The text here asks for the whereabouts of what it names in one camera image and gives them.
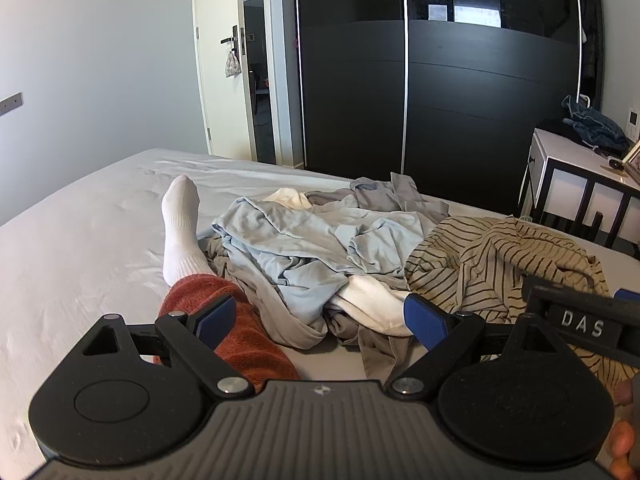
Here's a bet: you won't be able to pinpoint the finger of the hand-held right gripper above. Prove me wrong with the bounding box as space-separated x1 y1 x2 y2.
521 272 640 311

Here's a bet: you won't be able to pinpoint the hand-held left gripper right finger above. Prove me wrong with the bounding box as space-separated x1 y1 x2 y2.
385 294 568 397

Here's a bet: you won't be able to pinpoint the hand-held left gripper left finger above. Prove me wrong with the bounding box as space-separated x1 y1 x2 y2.
80 294 253 399

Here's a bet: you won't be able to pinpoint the beige striped shirt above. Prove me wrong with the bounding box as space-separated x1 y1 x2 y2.
404 215 640 411

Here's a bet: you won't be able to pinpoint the person's right hand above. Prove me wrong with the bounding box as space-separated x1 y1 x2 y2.
606 379 640 480

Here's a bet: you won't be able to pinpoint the rust red towel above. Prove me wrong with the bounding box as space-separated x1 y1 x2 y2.
154 272 302 395

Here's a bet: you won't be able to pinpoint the white garment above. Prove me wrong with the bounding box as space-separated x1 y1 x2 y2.
327 274 417 337
264 187 315 212

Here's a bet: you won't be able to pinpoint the grey garment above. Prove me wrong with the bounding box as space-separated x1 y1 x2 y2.
200 232 418 380
305 172 452 226

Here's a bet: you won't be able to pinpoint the person's white sock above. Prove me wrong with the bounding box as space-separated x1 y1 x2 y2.
161 175 217 287

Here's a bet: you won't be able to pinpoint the light blue shirt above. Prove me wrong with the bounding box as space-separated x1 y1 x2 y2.
212 195 427 322

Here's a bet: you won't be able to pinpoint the white black-framed nightstand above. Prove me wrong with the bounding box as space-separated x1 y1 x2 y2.
516 127 640 250

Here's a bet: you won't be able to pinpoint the blue jeans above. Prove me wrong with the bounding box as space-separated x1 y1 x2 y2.
560 94 632 155

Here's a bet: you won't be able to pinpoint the white room door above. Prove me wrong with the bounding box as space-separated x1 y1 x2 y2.
191 0 263 163

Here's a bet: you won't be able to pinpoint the black sliding wardrobe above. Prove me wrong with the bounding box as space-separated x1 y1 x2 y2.
291 0 604 211

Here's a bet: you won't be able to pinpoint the black door handle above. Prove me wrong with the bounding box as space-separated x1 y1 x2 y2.
220 25 247 56

